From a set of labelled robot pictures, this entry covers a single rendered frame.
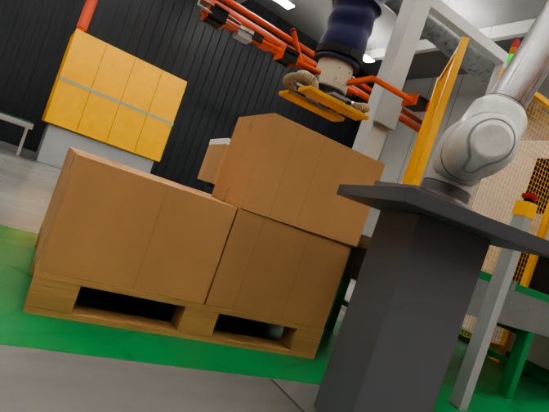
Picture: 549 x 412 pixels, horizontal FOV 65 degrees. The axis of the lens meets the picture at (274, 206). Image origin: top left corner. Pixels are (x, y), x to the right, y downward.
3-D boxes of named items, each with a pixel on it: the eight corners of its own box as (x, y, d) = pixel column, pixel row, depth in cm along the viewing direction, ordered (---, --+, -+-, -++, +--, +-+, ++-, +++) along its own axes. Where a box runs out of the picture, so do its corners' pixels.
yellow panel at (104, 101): (137, 190, 965) (174, 84, 967) (148, 195, 888) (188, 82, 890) (28, 155, 846) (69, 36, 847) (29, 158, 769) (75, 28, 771)
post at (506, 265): (456, 403, 205) (524, 203, 206) (468, 411, 199) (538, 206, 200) (447, 402, 202) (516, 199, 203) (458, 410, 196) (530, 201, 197)
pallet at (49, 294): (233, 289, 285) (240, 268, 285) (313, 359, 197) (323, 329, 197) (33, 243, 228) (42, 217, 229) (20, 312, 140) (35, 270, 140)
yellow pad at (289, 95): (332, 122, 222) (336, 113, 222) (344, 121, 213) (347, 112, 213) (277, 95, 206) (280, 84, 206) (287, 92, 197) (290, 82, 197)
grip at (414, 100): (413, 112, 198) (417, 102, 198) (427, 111, 190) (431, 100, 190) (400, 105, 194) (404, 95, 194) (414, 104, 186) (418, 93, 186)
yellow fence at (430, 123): (354, 309, 372) (433, 78, 374) (365, 313, 370) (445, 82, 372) (356, 331, 286) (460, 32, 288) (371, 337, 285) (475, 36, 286)
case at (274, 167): (312, 230, 232) (336, 160, 233) (356, 248, 197) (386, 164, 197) (210, 196, 205) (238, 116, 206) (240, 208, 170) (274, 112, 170)
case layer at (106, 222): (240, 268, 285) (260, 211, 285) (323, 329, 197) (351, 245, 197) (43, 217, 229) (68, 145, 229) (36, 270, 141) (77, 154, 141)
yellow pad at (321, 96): (354, 121, 205) (359, 110, 205) (368, 120, 196) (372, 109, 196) (296, 91, 189) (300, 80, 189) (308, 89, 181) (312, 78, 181)
